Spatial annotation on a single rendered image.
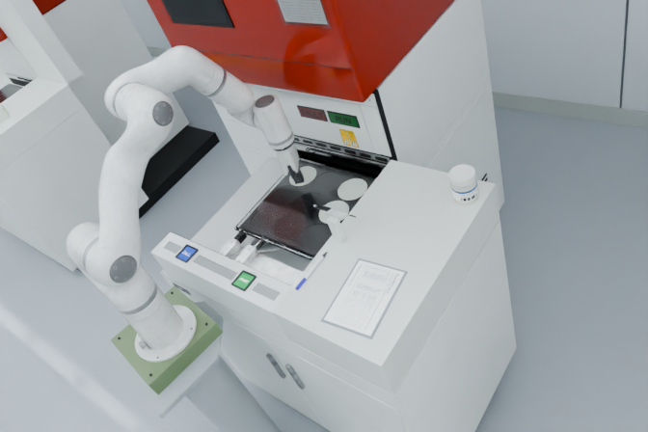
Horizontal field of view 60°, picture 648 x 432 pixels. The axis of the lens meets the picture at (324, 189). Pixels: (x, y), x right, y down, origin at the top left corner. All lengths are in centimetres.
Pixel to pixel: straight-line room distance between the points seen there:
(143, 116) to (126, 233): 30
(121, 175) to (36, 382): 206
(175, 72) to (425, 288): 82
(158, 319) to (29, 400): 173
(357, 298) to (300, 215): 46
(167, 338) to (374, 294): 62
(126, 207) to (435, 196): 84
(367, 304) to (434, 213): 34
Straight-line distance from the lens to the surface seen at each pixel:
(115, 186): 145
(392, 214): 163
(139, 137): 139
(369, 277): 149
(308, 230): 177
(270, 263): 176
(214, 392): 192
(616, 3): 298
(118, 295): 159
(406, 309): 142
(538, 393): 236
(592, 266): 268
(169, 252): 187
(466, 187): 155
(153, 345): 173
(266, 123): 170
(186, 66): 147
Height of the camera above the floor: 212
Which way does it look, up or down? 40 degrees down
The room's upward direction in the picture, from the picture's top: 22 degrees counter-clockwise
